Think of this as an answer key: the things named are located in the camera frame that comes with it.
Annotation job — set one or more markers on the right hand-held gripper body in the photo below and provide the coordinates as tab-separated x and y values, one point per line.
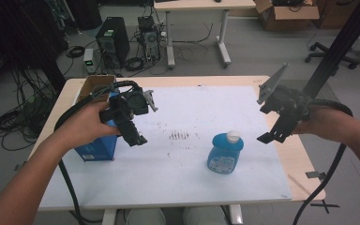
289	101

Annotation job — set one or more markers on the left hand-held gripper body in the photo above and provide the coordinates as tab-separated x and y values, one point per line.
128	104

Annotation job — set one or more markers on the person's right hand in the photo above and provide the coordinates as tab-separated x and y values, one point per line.
328	123

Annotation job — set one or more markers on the person's left hand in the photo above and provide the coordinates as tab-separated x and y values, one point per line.
81	125

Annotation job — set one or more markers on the blue open cardboard box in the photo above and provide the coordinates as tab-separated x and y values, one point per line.
101	150

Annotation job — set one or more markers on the blue bottle with white cap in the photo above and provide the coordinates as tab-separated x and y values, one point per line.
225	156

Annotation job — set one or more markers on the white table mat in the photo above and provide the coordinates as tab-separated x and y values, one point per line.
184	175

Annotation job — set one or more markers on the white power supply unit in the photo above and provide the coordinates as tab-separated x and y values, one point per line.
88	61

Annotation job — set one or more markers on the black office chair base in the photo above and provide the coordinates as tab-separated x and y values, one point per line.
328	54

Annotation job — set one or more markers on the large black computer tower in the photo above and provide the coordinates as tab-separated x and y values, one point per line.
114	40

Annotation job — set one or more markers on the small black computer tower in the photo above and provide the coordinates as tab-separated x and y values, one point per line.
150	40

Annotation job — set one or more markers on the white table leg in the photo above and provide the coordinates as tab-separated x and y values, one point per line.
109	217
236	215

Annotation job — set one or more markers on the open brown cardboard box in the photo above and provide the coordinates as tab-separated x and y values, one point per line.
289	17

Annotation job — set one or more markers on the white-legged background table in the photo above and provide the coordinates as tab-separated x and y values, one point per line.
200	4

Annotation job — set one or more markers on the black curtain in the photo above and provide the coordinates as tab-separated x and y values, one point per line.
22	34

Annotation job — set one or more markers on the grey metal table bracket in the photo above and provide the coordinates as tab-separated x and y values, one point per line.
315	175

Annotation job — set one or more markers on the black metal stand post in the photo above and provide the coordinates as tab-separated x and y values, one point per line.
340	47

